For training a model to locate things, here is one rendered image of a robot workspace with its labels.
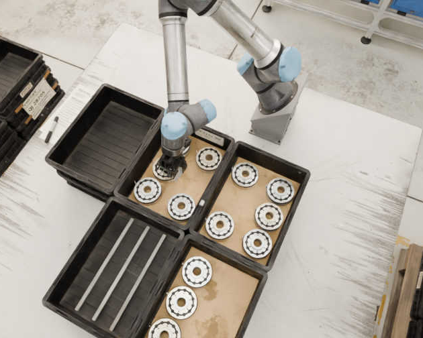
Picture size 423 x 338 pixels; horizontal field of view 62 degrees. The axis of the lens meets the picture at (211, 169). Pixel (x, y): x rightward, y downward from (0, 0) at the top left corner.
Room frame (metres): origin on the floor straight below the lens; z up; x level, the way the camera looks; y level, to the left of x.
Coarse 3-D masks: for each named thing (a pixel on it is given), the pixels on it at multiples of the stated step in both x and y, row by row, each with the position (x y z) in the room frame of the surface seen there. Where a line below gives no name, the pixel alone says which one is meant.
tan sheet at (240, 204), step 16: (240, 160) 0.62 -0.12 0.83; (272, 176) 0.56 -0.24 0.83; (224, 192) 0.49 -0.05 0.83; (240, 192) 0.49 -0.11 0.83; (256, 192) 0.49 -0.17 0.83; (224, 208) 0.43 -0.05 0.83; (240, 208) 0.43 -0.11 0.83; (256, 208) 0.43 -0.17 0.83; (288, 208) 0.43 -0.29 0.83; (240, 224) 0.36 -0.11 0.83; (240, 240) 0.30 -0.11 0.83; (272, 240) 0.31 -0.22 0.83
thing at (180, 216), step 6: (174, 198) 0.45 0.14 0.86; (180, 198) 0.45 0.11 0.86; (186, 198) 0.45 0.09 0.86; (192, 198) 0.45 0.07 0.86; (168, 204) 0.43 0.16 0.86; (174, 204) 0.43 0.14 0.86; (192, 204) 0.43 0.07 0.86; (168, 210) 0.41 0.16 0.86; (174, 210) 0.41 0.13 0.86; (192, 210) 0.41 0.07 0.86; (174, 216) 0.38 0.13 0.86; (180, 216) 0.39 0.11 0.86; (186, 216) 0.39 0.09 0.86
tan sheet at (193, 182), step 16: (192, 144) 0.70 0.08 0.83; (208, 144) 0.70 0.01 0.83; (192, 160) 0.62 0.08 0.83; (208, 160) 0.62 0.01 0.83; (144, 176) 0.55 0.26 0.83; (192, 176) 0.55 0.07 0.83; (208, 176) 0.55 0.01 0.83; (176, 192) 0.49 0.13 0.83; (192, 192) 0.49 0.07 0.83; (160, 208) 0.42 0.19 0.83
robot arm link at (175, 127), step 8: (176, 112) 0.60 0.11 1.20; (168, 120) 0.57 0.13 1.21; (176, 120) 0.57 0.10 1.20; (184, 120) 0.57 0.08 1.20; (168, 128) 0.54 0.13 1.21; (176, 128) 0.54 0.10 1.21; (184, 128) 0.55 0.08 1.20; (192, 128) 0.57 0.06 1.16; (168, 136) 0.53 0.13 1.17; (176, 136) 0.53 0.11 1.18; (184, 136) 0.55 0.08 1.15; (168, 144) 0.53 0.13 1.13; (176, 144) 0.53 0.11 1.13
